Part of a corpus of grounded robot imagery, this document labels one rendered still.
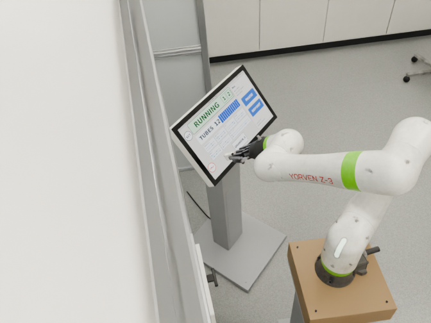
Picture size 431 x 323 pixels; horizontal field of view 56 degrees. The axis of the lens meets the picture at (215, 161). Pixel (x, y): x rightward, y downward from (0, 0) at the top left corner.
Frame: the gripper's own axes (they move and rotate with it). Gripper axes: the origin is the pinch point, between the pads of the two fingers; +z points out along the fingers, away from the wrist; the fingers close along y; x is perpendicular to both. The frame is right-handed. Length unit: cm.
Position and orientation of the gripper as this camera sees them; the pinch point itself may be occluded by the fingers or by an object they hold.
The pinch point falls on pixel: (231, 156)
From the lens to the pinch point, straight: 174.3
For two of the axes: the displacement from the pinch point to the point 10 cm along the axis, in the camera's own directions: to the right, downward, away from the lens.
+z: -5.7, 1.2, 8.1
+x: 5.7, 7.7, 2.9
